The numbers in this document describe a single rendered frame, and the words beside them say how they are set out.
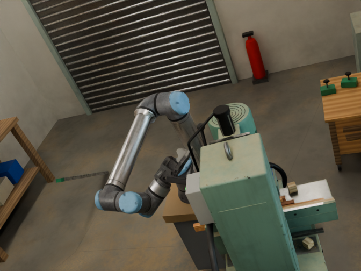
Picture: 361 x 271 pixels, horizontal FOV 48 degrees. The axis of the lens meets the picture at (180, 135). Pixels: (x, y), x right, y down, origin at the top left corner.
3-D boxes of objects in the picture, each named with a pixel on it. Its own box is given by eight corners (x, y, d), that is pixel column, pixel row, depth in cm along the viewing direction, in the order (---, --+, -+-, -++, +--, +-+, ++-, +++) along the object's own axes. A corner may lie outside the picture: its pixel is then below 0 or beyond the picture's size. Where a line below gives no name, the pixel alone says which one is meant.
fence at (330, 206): (336, 208, 181) (334, 199, 179) (337, 211, 180) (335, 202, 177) (208, 233, 196) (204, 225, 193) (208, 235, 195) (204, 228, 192)
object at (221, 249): (239, 238, 179) (232, 220, 173) (240, 251, 173) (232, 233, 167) (218, 242, 181) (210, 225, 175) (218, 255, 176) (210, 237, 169)
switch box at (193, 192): (216, 201, 150) (202, 170, 142) (216, 222, 142) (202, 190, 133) (200, 205, 152) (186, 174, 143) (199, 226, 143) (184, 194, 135)
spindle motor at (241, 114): (265, 154, 181) (248, 97, 164) (270, 181, 167) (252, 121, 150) (227, 163, 185) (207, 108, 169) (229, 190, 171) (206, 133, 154)
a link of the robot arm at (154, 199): (142, 219, 179) (154, 219, 187) (158, 197, 177) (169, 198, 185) (129, 206, 183) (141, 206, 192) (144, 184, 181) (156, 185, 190)
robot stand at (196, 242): (197, 270, 292) (171, 219, 263) (203, 236, 316) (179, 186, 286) (238, 268, 282) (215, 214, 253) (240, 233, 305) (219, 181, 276)
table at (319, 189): (324, 174, 208) (322, 165, 205) (339, 219, 183) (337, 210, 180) (210, 198, 223) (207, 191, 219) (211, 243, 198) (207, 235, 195)
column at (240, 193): (298, 257, 180) (260, 130, 141) (308, 304, 162) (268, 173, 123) (248, 265, 185) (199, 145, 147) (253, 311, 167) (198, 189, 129)
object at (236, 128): (243, 137, 153) (231, 101, 144) (245, 150, 147) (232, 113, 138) (223, 143, 155) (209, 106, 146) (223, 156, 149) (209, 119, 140)
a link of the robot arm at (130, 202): (113, 213, 171) (129, 212, 182) (135, 214, 166) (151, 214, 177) (114, 190, 173) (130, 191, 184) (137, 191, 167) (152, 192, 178)
